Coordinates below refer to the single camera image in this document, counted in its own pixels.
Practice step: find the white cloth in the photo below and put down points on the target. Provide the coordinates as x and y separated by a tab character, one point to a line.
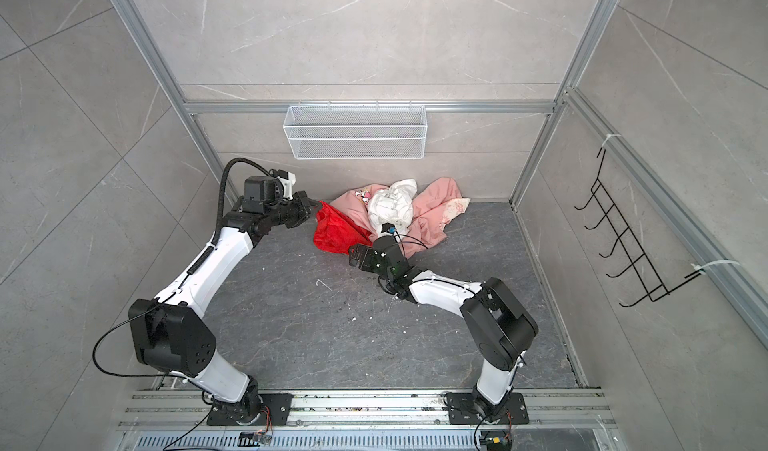
393	204

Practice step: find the aluminium rail base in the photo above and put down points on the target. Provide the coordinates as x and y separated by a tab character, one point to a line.
175	409

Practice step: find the pink cloth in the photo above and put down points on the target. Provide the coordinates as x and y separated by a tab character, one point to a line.
434	208

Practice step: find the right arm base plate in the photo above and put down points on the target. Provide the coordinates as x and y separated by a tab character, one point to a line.
465	408

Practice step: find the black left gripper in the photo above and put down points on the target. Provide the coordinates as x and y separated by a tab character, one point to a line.
302	209

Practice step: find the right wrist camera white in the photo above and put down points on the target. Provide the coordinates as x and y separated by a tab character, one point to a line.
390	230

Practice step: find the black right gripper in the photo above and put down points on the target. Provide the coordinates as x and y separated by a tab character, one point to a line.
370	253

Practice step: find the white wire mesh basket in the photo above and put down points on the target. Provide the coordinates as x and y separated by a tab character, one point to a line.
361	131

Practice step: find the metal floor grate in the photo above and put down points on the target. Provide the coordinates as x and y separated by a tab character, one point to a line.
535	439

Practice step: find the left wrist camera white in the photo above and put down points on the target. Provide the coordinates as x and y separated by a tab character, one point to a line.
287	180

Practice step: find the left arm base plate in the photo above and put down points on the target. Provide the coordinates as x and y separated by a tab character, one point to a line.
252	410

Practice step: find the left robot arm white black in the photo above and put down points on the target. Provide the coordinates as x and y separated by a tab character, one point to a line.
168	331

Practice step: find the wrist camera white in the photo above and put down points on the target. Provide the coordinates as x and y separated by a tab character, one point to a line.
390	230
287	180

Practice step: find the black wire hook rack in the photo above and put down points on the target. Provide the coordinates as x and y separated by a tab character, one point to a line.
627	244

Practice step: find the red cloth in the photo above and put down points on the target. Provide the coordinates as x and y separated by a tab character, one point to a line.
337	233

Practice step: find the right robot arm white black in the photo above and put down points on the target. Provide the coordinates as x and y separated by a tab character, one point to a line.
500	326

